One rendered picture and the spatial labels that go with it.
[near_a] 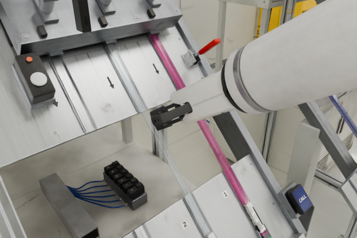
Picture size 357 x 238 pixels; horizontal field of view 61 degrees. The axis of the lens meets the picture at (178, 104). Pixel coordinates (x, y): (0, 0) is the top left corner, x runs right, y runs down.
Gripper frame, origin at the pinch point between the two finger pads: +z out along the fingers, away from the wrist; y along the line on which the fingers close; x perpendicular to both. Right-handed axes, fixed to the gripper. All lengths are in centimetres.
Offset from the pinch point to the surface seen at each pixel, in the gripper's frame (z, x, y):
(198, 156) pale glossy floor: 126, 35, -89
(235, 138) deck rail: 10.7, 11.3, -19.0
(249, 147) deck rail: 7.7, 13.9, -19.0
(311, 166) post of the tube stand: 15, 31, -47
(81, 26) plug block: -2.3, -15.9, 11.3
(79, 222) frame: 39.2, 15.9, 12.8
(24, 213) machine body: 55, 10, 21
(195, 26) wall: 173, -67, -180
